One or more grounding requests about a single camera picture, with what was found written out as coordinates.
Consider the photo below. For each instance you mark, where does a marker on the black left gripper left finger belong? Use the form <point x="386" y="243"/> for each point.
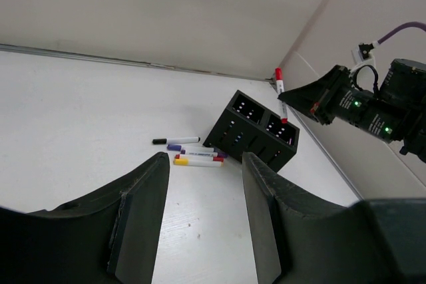
<point x="110" y="235"/>

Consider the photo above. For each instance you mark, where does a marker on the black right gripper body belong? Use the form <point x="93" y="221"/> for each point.
<point x="394" y="110"/>

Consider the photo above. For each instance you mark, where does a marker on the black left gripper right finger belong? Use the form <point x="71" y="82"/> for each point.
<point x="298" y="237"/>

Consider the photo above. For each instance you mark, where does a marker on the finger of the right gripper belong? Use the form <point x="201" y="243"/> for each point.
<point x="307" y="99"/>

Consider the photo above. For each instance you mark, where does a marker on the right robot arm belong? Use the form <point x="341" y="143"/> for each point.
<point x="393" y="110"/>

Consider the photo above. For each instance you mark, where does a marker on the black two-compartment organizer box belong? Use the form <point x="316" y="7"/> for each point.
<point x="245" y="125"/>

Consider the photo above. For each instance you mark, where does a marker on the purple-capped white marker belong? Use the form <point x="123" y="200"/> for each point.
<point x="179" y="148"/>

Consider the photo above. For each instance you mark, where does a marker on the red and purple marker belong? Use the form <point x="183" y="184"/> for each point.
<point x="207" y="156"/>

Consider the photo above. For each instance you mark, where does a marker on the black-capped white marker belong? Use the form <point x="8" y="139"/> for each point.
<point x="184" y="140"/>

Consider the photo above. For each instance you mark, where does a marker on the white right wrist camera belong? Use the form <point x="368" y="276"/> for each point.
<point x="362" y="54"/>

